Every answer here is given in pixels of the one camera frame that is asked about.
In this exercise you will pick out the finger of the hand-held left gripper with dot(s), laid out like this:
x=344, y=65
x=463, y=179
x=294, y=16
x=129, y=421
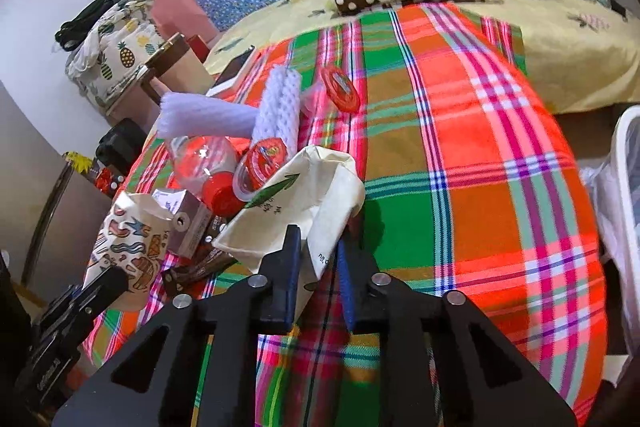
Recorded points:
x=107, y=287

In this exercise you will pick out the red box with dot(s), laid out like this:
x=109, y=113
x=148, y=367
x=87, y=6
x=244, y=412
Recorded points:
x=197, y=49

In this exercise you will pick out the lilac foam net sleeve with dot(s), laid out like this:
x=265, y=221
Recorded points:
x=200, y=117

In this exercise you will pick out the colourful plaid blanket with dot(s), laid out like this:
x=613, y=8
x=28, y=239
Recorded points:
x=450, y=157

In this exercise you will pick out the yellow printed bed sheet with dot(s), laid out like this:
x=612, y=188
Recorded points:
x=575, y=57

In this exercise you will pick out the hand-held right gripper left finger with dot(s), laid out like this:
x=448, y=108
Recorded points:
x=292, y=267

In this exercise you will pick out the white foam net sleeve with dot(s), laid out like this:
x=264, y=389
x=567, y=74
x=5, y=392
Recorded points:
x=277, y=107

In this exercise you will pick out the brown snack wrapper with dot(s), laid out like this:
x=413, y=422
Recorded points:
x=195, y=269

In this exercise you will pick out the white paper bag leaf print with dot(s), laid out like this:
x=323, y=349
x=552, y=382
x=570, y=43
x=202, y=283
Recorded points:
x=300, y=192

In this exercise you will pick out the black floor appliance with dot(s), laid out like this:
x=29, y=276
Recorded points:
x=120, y=142

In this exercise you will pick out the white smartphone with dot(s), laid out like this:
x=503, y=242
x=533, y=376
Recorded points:
x=232, y=69

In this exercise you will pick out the small black clip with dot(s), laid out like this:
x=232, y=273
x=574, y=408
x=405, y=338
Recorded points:
x=617, y=9

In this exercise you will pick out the black bag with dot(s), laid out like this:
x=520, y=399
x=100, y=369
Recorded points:
x=100, y=7

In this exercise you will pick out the patterned paper cup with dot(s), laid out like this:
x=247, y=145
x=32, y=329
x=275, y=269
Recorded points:
x=125, y=247

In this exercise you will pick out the pineapple print bag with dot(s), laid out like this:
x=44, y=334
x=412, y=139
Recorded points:
x=120, y=57

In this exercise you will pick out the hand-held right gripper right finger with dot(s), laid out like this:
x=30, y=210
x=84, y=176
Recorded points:
x=345, y=287

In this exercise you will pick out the white trash bin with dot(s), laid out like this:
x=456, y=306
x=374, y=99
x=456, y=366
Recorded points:
x=625, y=132

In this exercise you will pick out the clear plastic bottle red cap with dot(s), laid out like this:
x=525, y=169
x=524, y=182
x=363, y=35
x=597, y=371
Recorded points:
x=200, y=162

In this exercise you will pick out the small grey carton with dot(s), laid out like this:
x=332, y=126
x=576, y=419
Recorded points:
x=185, y=227

